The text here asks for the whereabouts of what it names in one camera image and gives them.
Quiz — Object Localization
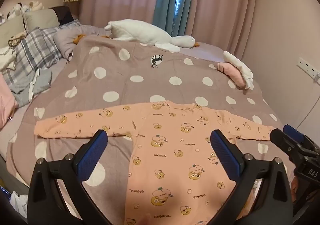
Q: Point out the small plush toys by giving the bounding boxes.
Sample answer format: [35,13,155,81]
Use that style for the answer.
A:
[5,1,45,20]

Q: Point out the white wall socket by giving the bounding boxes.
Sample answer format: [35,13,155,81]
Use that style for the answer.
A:
[297,57,320,79]

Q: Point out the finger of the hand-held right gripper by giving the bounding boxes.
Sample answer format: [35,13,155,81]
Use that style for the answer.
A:
[283,124,320,152]
[270,128,304,163]

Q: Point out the dark brown cushion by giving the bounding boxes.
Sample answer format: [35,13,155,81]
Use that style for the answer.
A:
[51,6,77,26]

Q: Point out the grey quilt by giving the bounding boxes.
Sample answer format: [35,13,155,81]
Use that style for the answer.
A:
[53,25,111,59]

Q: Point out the brown polka dot blanket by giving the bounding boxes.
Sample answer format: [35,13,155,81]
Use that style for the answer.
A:
[6,35,296,217]

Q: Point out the small grey plaid pillow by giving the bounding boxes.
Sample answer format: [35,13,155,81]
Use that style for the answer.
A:
[41,19,82,39]

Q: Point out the white cable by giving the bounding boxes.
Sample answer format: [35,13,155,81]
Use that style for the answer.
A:
[297,73,320,127]

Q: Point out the white goose plush toy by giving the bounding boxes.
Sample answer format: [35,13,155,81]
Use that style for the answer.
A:
[72,19,200,53]

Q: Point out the blue curtain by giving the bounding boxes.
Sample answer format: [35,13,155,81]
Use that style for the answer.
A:
[152,0,196,39]

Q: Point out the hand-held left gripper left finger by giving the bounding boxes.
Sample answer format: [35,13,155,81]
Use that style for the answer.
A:
[27,129,112,225]

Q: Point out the white crumpled cloth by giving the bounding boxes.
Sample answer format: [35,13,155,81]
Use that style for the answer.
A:
[0,46,17,71]

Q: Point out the white bag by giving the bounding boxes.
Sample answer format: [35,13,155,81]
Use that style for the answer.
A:
[10,191,28,218]

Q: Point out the large grey plaid pillow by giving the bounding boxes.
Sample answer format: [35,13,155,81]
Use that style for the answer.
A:
[2,26,63,92]

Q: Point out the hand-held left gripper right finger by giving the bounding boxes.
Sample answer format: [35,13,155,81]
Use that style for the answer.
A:
[210,129,293,225]

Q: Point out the patterned beige cloth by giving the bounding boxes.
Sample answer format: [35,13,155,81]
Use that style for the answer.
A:
[7,31,29,48]

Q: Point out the beige headboard cushion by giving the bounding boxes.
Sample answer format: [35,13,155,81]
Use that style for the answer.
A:
[0,16,26,41]
[24,9,61,31]

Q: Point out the folded white garment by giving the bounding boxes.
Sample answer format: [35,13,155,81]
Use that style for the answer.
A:
[223,51,254,90]

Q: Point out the folded pink garment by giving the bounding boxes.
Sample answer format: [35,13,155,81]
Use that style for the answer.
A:
[217,62,247,89]

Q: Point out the pink cloth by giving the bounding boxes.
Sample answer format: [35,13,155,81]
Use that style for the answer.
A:
[0,75,20,128]

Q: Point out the pink printed baby onesie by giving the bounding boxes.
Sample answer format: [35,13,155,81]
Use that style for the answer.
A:
[34,100,296,225]

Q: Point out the lilac bed sheet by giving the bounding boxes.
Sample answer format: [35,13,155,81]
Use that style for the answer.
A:
[0,40,225,165]

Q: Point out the grey crumpled cloth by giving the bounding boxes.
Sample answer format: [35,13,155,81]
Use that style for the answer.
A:
[10,68,53,107]

